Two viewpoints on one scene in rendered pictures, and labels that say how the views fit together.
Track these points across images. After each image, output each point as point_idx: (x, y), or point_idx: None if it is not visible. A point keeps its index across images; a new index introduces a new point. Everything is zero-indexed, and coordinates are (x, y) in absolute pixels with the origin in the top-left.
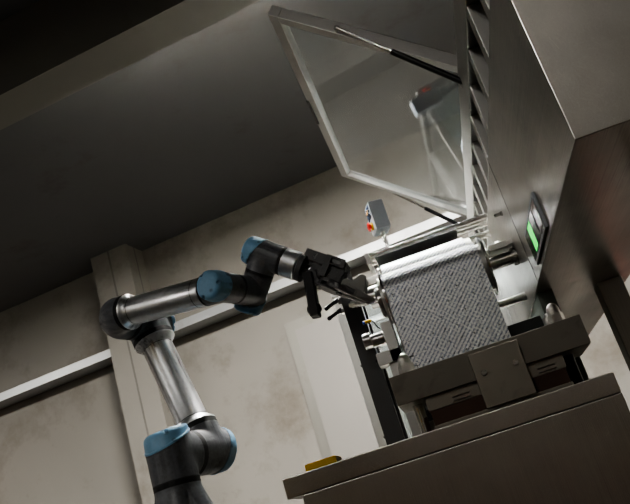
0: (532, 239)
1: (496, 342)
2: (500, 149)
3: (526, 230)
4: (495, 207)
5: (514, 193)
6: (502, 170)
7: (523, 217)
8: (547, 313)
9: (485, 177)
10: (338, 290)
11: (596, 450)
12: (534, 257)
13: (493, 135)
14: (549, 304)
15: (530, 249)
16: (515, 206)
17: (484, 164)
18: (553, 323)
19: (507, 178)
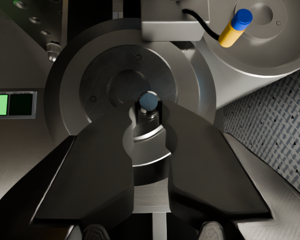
0: (2, 104)
1: (4, 11)
2: None
3: (12, 115)
4: (151, 185)
5: (13, 148)
6: (22, 175)
7: (19, 127)
8: (49, 53)
9: (155, 221)
10: (51, 216)
11: None
12: (28, 95)
13: None
14: (50, 61)
15: (31, 103)
16: (34, 144)
17: (152, 233)
18: (37, 43)
19: (15, 164)
